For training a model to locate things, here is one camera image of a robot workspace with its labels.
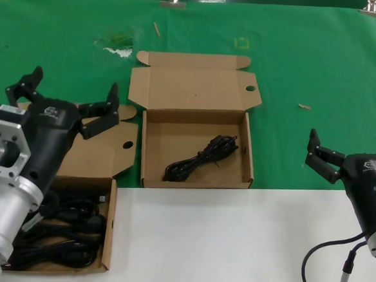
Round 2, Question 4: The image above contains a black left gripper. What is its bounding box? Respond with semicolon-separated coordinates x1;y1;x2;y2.
0;64;123;205

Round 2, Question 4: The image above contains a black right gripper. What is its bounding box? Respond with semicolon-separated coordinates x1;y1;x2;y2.
299;120;376;241

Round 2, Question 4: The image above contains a black power cord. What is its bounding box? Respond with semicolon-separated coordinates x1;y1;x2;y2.
162;130;241;187

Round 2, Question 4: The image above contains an open brown cardboard box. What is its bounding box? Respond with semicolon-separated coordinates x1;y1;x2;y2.
121;47;266;196

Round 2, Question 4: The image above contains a green cloth mat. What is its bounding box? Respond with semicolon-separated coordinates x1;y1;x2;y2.
0;0;376;215

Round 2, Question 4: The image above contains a yellow square marking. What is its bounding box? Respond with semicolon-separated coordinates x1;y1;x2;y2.
233;37;250;51

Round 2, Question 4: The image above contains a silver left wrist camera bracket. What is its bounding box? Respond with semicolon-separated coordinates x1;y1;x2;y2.
0;104;35;184

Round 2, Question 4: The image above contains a cardboard box holding cords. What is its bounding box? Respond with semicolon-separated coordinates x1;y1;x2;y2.
0;95;141;278

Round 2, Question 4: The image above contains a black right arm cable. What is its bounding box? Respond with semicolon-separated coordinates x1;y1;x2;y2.
300;227;371;282

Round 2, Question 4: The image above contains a cable with silver connector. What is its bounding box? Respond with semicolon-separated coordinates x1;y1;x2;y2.
333;238;368;282

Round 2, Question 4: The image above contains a tangled black power cords pile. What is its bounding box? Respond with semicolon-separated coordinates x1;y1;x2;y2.
4;183;110;276

